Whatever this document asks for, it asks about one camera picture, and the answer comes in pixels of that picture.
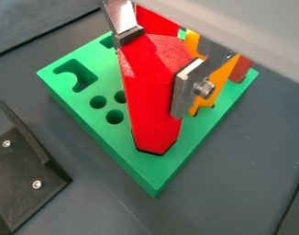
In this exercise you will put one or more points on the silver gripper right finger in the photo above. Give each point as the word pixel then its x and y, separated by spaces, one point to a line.
pixel 191 80

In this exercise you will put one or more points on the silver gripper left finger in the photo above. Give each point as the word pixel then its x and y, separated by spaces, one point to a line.
pixel 119 13

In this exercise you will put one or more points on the red hexagon prism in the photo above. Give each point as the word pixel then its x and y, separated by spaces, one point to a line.
pixel 149 61

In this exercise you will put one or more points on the green shape board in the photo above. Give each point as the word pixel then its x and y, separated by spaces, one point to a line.
pixel 117 93

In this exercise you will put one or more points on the red cylinder peg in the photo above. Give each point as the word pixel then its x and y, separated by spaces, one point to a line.
pixel 159 25

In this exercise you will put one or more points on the yellow star peg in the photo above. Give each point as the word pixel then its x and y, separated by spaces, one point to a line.
pixel 218 77

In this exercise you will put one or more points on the black angled bracket stand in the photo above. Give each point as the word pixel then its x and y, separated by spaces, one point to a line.
pixel 32 178

